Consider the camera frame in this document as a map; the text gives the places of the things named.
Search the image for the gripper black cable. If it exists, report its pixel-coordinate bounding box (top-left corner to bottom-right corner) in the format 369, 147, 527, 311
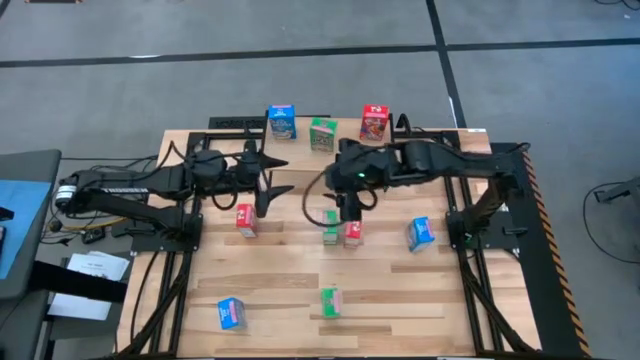
302, 172, 344, 229
209, 189, 242, 212

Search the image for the grey desk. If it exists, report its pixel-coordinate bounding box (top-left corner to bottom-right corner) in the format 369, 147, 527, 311
0, 148, 62, 301

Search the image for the blue mat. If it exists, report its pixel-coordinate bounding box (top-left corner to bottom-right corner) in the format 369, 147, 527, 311
0, 179, 53, 280

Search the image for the white paper sheet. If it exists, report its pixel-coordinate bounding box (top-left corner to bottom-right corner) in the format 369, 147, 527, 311
66, 251, 130, 282
47, 292, 112, 322

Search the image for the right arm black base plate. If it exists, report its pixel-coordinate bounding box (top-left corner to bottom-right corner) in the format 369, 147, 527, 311
446, 209, 521, 251

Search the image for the wooden shelf with black frame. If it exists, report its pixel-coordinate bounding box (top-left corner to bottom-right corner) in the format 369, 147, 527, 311
257, 109, 399, 190

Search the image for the black aluminium table frame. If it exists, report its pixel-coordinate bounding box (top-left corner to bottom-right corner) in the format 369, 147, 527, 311
115, 127, 542, 359

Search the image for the red Froot Loops cereal box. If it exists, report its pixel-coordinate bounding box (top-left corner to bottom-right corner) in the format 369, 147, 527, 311
235, 202, 260, 239
343, 219, 365, 250
358, 103, 391, 143

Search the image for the black panel with hazard stripe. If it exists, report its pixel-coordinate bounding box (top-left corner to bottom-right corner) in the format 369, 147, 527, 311
489, 142, 591, 359

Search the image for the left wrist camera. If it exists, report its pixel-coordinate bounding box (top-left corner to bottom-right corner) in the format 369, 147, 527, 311
241, 139, 262, 169

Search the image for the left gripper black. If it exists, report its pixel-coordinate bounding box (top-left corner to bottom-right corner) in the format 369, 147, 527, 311
219, 156, 295, 219

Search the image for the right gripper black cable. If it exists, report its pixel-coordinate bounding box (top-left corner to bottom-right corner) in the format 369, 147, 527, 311
302, 172, 344, 229

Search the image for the green Apple Jacks cereal box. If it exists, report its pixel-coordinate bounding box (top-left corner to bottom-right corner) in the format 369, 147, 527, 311
321, 286, 345, 320
308, 117, 339, 154
319, 209, 341, 246

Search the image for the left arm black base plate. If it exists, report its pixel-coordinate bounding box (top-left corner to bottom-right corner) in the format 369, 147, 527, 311
130, 212, 204, 253

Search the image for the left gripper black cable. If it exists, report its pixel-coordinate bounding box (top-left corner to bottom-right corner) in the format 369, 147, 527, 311
209, 189, 242, 212

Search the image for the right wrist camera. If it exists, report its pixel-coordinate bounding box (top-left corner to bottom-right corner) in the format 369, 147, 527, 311
324, 167, 346, 192

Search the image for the black bar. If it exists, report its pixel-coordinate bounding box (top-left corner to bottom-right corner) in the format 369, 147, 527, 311
28, 259, 130, 304

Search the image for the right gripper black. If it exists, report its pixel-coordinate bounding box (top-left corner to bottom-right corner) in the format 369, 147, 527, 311
334, 139, 401, 224

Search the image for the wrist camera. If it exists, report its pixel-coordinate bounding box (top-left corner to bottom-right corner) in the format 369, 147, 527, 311
241, 139, 262, 169
324, 167, 346, 192

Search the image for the black power strip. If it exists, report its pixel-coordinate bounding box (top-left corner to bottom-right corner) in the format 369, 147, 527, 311
208, 115, 266, 131

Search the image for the grey stand leg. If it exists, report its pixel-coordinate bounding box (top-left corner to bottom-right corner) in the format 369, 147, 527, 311
593, 174, 640, 204

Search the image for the blue Rice Krispies cereal box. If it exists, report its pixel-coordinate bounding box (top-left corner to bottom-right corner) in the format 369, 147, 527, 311
217, 296, 248, 332
267, 103, 298, 141
405, 215, 436, 254

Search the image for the black floor cable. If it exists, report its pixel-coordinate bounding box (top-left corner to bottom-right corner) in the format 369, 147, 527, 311
582, 182, 640, 265

